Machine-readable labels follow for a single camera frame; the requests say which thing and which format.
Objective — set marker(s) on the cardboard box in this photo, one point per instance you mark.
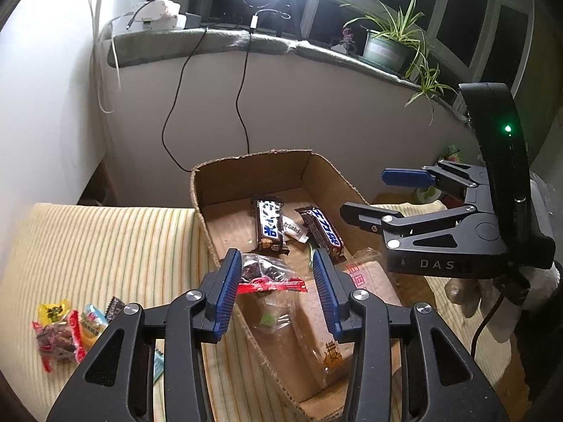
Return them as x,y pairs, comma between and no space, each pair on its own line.
228,184

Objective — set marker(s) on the person's right hand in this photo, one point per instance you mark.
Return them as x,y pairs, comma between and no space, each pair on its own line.
462,294

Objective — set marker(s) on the white framed window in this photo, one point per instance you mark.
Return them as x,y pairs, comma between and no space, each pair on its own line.
457,13

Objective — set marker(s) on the sliced bread packet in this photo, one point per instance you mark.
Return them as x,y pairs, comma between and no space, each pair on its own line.
308,338

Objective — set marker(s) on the black power adapter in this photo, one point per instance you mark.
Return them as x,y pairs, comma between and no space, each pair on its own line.
192,20

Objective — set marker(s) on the black tripod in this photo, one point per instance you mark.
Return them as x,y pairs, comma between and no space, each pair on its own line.
286,9

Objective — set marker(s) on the white power strip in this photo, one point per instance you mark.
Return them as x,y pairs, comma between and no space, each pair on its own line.
154,11

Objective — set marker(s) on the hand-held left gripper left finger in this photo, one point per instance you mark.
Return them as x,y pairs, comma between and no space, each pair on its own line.
228,292

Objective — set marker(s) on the black and white snack packet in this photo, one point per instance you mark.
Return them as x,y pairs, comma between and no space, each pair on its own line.
114,307

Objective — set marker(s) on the potted spider plant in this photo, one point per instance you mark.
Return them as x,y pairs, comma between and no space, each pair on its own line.
387,50

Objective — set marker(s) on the brown wooden bedside cabinet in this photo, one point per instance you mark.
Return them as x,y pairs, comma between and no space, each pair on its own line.
99,189

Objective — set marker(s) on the dark chocolate bar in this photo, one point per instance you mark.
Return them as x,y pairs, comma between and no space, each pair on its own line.
323,233
268,224

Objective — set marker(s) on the striped bed sheet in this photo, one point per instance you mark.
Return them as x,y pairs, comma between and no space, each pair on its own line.
132,246

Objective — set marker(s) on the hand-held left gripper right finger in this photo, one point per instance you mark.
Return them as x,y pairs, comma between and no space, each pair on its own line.
327,292

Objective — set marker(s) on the red-edged clear snack packet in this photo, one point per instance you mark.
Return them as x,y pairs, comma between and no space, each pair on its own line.
264,272
55,343

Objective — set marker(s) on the white wardrobe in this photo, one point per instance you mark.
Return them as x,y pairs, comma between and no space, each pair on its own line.
44,96

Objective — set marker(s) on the small purple plant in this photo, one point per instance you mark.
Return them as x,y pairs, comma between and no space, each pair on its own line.
347,37

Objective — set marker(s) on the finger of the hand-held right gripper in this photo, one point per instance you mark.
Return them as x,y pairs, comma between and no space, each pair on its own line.
365,215
404,176

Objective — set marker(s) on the orange egg snack packet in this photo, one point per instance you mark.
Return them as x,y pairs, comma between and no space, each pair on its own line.
93,323

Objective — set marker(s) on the small green candy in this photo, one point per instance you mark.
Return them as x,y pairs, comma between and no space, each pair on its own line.
268,320

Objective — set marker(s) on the small white candy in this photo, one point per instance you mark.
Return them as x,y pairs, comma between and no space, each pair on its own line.
294,227

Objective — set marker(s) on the yellow candy packet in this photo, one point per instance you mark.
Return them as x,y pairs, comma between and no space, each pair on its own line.
53,312

